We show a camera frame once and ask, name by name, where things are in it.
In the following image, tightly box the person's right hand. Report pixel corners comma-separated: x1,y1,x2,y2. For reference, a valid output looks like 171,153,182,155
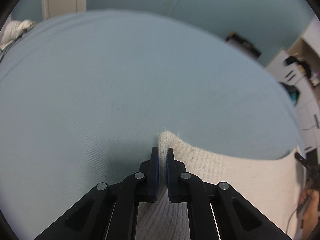
299,186,320,240

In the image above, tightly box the black cloth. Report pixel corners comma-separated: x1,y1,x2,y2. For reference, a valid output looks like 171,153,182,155
284,55,313,78

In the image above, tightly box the black and teal bag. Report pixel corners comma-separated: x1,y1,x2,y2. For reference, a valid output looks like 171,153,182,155
280,81,300,108

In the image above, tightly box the white base cabinet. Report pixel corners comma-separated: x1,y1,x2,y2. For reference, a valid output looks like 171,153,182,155
265,17,320,155

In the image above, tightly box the white puffy duvet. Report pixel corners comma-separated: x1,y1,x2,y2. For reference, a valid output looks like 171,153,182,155
0,19,35,50

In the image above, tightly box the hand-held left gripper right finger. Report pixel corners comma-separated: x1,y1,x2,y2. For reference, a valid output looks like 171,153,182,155
166,148,293,240

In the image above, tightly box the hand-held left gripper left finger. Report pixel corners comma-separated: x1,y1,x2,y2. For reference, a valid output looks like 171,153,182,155
34,147,160,240

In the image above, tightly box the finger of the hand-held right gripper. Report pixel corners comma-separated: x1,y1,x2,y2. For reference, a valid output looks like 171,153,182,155
294,151,314,172

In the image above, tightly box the blue and cream knit sweater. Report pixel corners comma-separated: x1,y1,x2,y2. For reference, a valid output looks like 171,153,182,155
135,130,308,240

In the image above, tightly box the black and grey box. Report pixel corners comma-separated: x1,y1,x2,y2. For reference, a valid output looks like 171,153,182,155
225,31,262,59

